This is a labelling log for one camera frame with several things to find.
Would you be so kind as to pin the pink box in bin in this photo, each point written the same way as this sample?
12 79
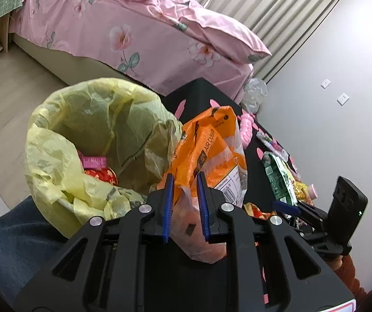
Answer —
93 162

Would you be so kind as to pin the orange sleeve forearm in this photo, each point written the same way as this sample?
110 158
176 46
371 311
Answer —
347 273

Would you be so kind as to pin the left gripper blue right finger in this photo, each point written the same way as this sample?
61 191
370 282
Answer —
203 205

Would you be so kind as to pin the yellow bag lined trash bin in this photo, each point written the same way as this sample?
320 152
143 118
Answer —
124 122

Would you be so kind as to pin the yellow red snack wrapper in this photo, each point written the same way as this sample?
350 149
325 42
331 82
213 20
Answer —
300 189

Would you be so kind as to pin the white wall socket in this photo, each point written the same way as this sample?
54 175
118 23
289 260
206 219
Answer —
325 83

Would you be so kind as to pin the red wrapper in bin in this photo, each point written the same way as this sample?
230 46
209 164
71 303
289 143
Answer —
106 175

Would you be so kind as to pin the white green milk carton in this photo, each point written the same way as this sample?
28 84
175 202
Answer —
280 182

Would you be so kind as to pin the black pink patterned tablecloth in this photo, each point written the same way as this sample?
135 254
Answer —
234 262

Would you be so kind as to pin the right hand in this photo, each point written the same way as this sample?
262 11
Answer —
336 263

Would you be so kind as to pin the white plastic bag on floor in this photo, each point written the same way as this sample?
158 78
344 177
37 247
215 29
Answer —
255 91

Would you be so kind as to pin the pink cylindrical cup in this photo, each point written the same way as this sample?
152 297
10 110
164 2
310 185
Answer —
311 190

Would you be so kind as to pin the blue jeans leg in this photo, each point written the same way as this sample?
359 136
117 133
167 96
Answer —
27 241

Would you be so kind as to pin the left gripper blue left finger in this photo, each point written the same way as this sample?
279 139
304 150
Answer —
167 206

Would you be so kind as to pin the beige striped curtain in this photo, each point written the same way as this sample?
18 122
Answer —
282 25

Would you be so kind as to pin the pink clear candy wrapper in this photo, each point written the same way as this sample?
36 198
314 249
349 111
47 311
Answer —
273 146

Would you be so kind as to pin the bed with pink bedding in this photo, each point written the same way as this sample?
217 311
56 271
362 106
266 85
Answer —
163 44

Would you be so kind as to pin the pink beaded toy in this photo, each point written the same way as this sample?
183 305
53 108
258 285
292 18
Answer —
246 128

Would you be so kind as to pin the orange plastic snack bag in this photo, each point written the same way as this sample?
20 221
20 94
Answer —
210 143

